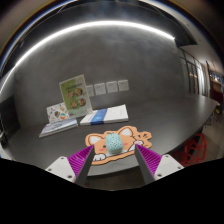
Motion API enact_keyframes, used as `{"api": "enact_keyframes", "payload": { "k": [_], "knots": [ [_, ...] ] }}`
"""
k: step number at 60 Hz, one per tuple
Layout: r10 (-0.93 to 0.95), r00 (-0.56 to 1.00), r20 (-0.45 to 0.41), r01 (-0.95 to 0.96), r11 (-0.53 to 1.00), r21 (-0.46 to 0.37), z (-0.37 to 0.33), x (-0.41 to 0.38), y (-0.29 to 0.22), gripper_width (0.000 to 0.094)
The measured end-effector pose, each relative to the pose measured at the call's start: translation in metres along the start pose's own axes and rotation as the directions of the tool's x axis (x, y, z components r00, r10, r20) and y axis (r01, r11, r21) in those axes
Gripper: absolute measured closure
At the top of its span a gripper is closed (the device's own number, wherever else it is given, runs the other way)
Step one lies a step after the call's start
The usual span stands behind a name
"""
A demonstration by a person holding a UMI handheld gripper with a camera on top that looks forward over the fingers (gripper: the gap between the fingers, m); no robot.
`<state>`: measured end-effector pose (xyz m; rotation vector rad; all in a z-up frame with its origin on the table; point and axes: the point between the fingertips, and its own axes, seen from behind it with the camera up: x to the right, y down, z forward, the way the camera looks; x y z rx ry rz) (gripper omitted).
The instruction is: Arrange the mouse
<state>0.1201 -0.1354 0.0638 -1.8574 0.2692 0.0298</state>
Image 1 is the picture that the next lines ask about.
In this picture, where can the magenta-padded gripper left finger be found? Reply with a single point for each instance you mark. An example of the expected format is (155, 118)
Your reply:
(78, 163)

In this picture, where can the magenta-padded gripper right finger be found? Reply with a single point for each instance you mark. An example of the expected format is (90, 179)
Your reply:
(151, 161)

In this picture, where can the mint green computer mouse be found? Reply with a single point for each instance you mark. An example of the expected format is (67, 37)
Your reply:
(114, 143)

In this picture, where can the orange corgi-shaped mouse pad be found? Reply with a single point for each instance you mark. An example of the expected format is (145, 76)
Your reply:
(96, 139)

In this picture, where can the grey magazine stack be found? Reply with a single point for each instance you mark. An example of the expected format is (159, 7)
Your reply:
(59, 127)

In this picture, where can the red metal chair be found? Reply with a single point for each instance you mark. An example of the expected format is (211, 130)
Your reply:
(191, 150)

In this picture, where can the white colourful picture card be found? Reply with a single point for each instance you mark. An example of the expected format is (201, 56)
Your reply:
(57, 112)

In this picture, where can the white and blue book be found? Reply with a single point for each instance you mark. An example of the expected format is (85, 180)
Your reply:
(106, 116)

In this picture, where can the green menu sign stand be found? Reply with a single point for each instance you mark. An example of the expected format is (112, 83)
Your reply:
(76, 96)

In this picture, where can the dark-framed glass door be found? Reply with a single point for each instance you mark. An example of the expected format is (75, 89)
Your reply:
(191, 73)

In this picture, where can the white ceiling light strip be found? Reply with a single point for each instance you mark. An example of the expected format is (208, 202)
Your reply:
(100, 23)

